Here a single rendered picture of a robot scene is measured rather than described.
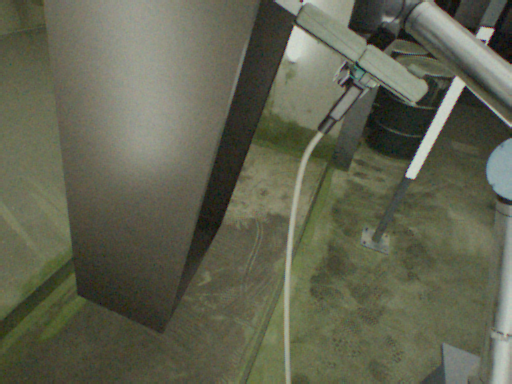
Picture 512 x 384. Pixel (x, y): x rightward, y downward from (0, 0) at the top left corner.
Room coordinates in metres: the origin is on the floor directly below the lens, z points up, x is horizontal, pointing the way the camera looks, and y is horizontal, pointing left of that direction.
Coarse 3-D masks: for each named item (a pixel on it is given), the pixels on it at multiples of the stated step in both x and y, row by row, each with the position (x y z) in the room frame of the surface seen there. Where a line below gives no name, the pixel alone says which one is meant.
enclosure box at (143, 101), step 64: (64, 0) 0.57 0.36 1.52; (128, 0) 0.55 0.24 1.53; (192, 0) 0.53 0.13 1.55; (256, 0) 0.51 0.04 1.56; (64, 64) 0.58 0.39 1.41; (128, 64) 0.55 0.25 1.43; (192, 64) 0.53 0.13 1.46; (256, 64) 1.12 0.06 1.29; (64, 128) 0.59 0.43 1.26; (128, 128) 0.56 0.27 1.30; (192, 128) 0.53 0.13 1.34; (256, 128) 1.09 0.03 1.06; (128, 192) 0.56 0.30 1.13; (192, 192) 0.53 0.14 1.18; (128, 256) 0.57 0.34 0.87; (192, 256) 0.92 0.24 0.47
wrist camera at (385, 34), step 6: (384, 24) 0.81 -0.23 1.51; (390, 24) 0.81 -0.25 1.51; (378, 30) 0.81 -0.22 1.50; (384, 30) 0.80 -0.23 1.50; (390, 30) 0.80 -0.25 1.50; (396, 30) 0.81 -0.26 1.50; (372, 36) 0.82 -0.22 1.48; (378, 36) 0.81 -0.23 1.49; (384, 36) 0.80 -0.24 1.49; (390, 36) 0.80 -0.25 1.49; (396, 36) 0.80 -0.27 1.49; (366, 42) 0.83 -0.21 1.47; (372, 42) 0.82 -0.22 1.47; (378, 42) 0.82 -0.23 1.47; (384, 42) 0.81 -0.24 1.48; (390, 42) 0.81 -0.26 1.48; (378, 48) 0.82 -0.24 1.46; (384, 48) 0.82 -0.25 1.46
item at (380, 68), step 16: (288, 0) 0.73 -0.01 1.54; (304, 16) 0.71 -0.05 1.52; (320, 16) 0.71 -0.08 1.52; (320, 32) 0.71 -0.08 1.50; (336, 32) 0.70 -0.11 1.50; (352, 32) 0.72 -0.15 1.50; (336, 48) 0.70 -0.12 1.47; (352, 48) 0.69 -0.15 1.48; (368, 48) 0.70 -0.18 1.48; (368, 64) 0.69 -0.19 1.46; (384, 64) 0.68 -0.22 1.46; (400, 64) 0.71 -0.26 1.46; (352, 80) 0.72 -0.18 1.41; (368, 80) 0.69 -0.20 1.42; (384, 80) 0.68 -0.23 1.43; (400, 80) 0.67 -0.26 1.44; (416, 80) 0.67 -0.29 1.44; (352, 96) 0.70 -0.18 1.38; (400, 96) 0.67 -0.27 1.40; (416, 96) 0.67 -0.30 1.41; (336, 112) 0.70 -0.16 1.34; (320, 128) 0.71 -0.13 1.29
